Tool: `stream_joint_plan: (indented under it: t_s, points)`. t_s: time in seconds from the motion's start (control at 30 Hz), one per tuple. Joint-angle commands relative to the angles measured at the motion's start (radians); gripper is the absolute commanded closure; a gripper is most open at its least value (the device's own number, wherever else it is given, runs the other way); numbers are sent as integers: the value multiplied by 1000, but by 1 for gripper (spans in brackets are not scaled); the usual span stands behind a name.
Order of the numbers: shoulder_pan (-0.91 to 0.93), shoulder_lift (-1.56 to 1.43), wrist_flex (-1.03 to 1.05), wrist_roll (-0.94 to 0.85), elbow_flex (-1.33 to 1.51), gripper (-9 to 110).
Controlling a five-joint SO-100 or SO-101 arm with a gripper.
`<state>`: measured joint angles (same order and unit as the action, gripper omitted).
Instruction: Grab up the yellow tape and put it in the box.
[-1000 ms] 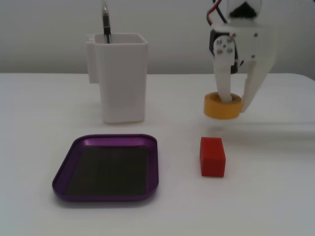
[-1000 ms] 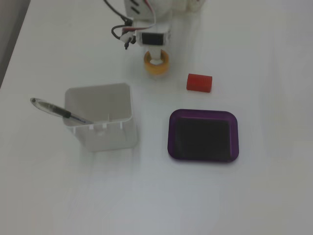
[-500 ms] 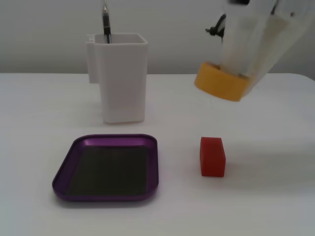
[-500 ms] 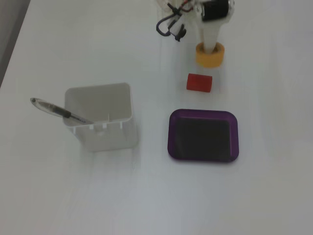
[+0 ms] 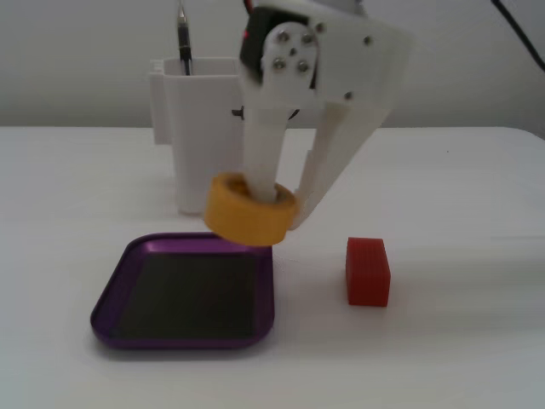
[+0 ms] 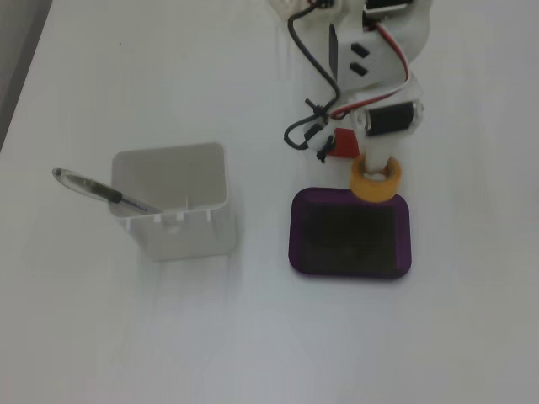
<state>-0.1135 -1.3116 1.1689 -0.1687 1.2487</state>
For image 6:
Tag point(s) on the clear black ballpoint pen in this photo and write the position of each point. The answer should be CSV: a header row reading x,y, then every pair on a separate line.
x,y
90,185

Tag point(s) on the yellow tape roll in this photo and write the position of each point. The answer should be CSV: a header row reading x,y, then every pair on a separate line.
x,y
375,191

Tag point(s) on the white square pen holder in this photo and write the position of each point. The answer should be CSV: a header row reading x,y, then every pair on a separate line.
x,y
189,235

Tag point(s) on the red ribbed plastic block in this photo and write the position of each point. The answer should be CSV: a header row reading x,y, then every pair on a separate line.
x,y
345,143

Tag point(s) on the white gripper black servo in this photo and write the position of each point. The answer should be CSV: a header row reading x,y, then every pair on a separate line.
x,y
388,118

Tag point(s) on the purple metal tray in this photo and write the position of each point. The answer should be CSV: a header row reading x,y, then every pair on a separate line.
x,y
349,244

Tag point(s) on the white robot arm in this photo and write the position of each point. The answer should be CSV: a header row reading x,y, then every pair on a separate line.
x,y
417,38

